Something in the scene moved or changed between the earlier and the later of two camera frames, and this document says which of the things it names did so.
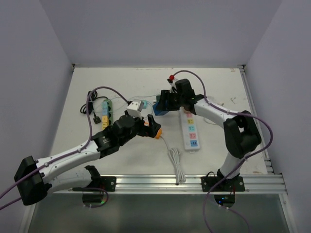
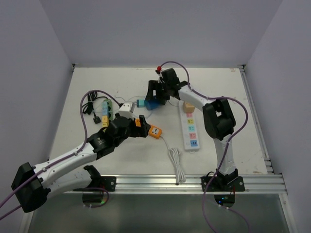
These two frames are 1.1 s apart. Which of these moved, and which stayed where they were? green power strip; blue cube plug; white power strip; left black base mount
Moved: blue cube plug
Stayed: green power strip; white power strip; left black base mount
